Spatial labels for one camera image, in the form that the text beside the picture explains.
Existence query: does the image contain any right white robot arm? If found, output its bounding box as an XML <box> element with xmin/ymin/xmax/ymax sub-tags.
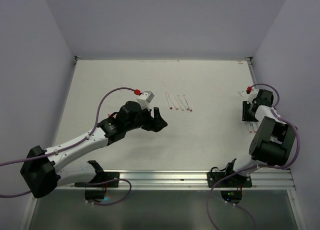
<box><xmin>222</xmin><ymin>87</ymin><xmax>296</xmax><ymax>187</ymax></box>

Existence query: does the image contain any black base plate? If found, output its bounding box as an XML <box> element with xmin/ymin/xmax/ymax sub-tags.
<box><xmin>206</xmin><ymin>172</ymin><xmax>253</xmax><ymax>188</ymax></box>
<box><xmin>74</xmin><ymin>172</ymin><xmax>120</xmax><ymax>188</ymax></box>

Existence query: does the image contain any aluminium front rail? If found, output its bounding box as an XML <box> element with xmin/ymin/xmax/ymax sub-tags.
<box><xmin>31</xmin><ymin>169</ymin><xmax>297</xmax><ymax>191</ymax></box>

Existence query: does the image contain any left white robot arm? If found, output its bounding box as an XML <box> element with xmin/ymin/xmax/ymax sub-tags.
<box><xmin>20</xmin><ymin>101</ymin><xmax>168</xmax><ymax>198</ymax></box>

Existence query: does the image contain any white pen magenta tip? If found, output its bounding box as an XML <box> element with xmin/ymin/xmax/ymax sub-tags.
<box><xmin>183</xmin><ymin>95</ymin><xmax>193</xmax><ymax>112</ymax></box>

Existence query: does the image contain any white pen grey tip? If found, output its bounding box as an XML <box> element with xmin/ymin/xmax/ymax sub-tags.
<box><xmin>177</xmin><ymin>95</ymin><xmax>190</xmax><ymax>111</ymax></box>

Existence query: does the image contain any white pen blue cap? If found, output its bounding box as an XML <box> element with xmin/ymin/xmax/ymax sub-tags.
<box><xmin>252</xmin><ymin>122</ymin><xmax>257</xmax><ymax>133</ymax></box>

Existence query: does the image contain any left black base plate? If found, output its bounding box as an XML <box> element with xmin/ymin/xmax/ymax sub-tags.
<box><xmin>74</xmin><ymin>172</ymin><xmax>120</xmax><ymax>188</ymax></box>

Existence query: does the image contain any white pen red tip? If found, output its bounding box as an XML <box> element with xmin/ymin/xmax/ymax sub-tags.
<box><xmin>165</xmin><ymin>92</ymin><xmax>173</xmax><ymax>110</ymax></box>

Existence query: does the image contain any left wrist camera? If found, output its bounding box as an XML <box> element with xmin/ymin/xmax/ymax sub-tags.
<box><xmin>136</xmin><ymin>91</ymin><xmax>154</xmax><ymax>110</ymax></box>

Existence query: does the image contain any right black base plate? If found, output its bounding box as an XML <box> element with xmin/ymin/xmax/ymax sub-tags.
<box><xmin>206</xmin><ymin>172</ymin><xmax>253</xmax><ymax>188</ymax></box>

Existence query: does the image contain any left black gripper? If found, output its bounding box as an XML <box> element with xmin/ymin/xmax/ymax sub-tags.
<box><xmin>125</xmin><ymin>104</ymin><xmax>167</xmax><ymax>132</ymax></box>

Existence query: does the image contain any white pen red cap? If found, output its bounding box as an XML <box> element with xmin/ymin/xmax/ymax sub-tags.
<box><xmin>248</xmin><ymin>122</ymin><xmax>253</xmax><ymax>133</ymax></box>

